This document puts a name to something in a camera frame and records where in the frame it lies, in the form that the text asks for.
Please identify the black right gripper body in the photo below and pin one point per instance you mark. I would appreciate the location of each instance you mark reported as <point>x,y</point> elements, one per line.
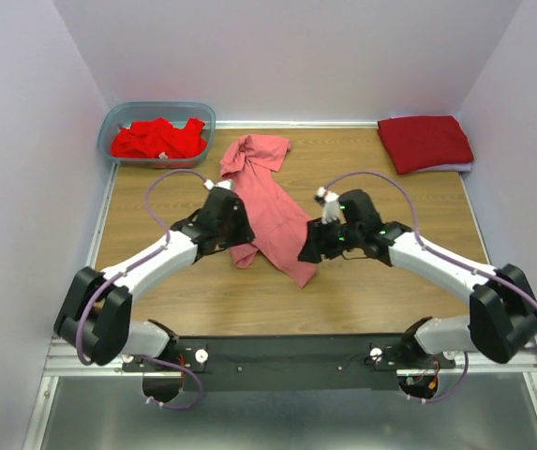
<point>335,237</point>

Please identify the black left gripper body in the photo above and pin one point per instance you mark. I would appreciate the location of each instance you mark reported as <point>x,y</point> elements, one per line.
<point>238,232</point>

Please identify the pink t-shirt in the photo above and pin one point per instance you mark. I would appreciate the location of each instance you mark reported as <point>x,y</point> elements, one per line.
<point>277,220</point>

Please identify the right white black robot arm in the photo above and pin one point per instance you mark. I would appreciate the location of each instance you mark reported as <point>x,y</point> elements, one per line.
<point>501,317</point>

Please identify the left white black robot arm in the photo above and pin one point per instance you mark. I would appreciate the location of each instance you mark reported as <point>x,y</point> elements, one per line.
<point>95,317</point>

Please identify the bright red crumpled t-shirts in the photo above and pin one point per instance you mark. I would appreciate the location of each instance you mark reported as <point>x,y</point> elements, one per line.
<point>160,139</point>

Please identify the dark red folded t-shirt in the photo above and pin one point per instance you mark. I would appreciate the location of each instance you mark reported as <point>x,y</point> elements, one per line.
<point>425,143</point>

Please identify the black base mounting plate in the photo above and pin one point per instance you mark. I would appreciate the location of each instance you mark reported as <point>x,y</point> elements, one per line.
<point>286,363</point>

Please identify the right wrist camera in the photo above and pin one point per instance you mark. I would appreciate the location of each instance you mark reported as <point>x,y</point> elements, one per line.
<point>329,202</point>

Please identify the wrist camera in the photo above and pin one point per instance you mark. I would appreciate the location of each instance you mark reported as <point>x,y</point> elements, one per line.
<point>329,202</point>
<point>226,184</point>

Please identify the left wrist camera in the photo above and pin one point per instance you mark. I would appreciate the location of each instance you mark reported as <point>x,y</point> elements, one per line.
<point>226,184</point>

